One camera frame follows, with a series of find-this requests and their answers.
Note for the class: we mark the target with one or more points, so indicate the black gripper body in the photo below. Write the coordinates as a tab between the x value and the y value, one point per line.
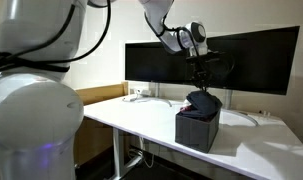
202	70

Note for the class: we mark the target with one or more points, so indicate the navy blue cloth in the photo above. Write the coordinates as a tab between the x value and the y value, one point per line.
204	103

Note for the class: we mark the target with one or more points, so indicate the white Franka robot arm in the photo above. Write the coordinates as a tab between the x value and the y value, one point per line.
31	113

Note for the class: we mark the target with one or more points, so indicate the dark grey fabric box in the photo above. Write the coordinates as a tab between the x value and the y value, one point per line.
194	135

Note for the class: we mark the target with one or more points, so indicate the silver curved monitor stand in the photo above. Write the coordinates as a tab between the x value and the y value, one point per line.
228	100
157	89

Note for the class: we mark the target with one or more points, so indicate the white power adapter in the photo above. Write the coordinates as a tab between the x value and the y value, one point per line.
143	92

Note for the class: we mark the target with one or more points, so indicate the black flat monitor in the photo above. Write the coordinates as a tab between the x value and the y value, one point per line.
264	63
137	63

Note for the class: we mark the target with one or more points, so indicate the light wooden board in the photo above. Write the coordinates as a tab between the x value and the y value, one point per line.
101	93

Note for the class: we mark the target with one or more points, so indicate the white table leg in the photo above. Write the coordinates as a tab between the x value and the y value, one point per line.
116	150

